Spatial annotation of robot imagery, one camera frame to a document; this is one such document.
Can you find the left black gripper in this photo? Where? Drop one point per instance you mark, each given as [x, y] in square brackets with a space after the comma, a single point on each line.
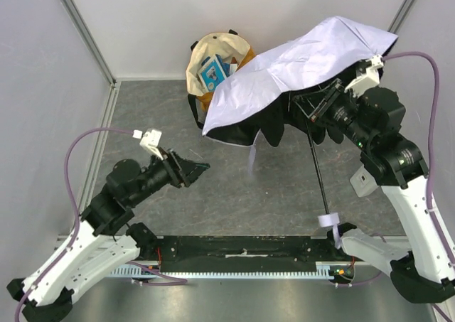
[174, 169]

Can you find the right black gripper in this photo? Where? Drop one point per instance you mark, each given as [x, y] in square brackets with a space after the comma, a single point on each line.
[323, 100]

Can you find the lavender folding umbrella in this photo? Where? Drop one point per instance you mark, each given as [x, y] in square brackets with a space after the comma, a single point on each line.
[255, 99]

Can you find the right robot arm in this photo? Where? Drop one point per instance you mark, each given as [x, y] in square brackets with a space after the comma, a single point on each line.
[423, 274]

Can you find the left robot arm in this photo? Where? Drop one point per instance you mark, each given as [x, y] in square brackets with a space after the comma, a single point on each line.
[103, 237]

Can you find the white card in bag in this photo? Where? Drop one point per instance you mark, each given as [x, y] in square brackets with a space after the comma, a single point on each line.
[233, 68]

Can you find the yellow canvas tote bag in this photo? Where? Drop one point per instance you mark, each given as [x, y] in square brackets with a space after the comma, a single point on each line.
[231, 47]

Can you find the white bottle grey cap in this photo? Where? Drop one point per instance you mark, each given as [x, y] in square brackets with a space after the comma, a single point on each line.
[363, 183]

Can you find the blue boxed item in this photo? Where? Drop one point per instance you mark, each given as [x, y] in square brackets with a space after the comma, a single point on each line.
[212, 72]

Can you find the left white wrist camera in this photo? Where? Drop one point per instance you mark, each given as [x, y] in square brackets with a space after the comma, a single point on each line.
[149, 141]

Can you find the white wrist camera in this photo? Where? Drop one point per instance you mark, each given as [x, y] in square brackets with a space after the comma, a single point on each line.
[367, 76]
[149, 141]

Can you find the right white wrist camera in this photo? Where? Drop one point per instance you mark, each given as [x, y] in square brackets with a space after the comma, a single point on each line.
[367, 76]

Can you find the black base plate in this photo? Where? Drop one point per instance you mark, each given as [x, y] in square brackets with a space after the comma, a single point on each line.
[242, 254]

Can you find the light blue cable duct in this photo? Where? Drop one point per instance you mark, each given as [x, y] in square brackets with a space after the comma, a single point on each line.
[133, 271]

